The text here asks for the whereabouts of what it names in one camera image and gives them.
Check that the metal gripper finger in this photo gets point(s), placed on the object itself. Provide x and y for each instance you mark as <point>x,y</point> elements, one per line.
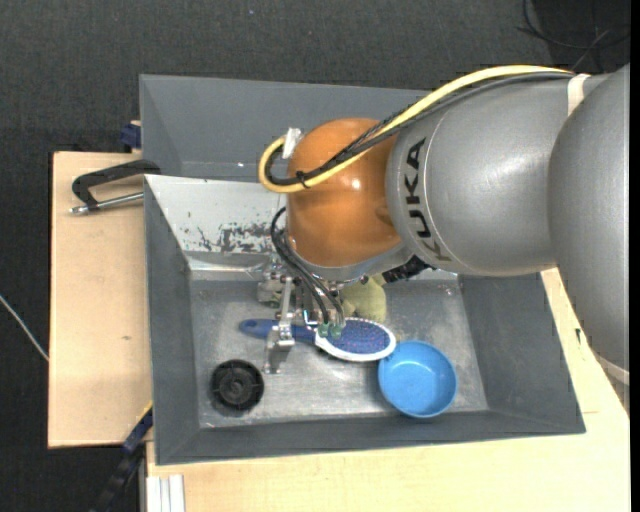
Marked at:
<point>268,292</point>
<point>278,345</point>

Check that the yellow-green plush toy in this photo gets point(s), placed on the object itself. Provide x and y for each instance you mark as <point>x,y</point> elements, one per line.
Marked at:
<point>369,299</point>

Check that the black round ribbed lid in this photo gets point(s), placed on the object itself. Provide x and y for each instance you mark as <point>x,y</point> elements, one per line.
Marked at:
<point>236,386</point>

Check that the grey metal bin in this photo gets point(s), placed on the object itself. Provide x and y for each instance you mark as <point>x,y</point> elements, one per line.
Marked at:
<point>320,400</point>

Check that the blue and white hairbrush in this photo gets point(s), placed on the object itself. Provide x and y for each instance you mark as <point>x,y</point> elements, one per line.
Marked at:
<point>365,341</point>

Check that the blue plastic bowl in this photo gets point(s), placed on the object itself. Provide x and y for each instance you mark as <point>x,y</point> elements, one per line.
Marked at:
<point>417,380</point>

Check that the pale wood flat board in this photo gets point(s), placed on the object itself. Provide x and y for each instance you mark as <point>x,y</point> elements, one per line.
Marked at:
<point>100,310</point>

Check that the black cylinder on white bracket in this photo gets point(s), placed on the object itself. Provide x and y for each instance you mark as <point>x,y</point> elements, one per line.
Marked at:
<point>403,272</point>

